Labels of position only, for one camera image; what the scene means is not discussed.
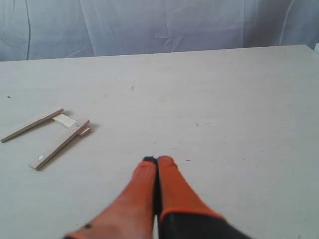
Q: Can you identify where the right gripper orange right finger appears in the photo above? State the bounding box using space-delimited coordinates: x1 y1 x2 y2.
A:
157 156 250 239

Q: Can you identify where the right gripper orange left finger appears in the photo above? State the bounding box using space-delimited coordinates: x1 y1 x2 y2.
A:
64 157 157 239

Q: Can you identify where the wood strip with dark magnets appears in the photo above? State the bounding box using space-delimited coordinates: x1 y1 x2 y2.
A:
29 118 90 171

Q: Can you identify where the far plain wood strip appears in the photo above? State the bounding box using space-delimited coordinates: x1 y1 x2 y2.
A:
52 113 91 137

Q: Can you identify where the white backdrop cloth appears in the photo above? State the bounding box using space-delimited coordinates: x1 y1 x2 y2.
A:
0 0 319 61

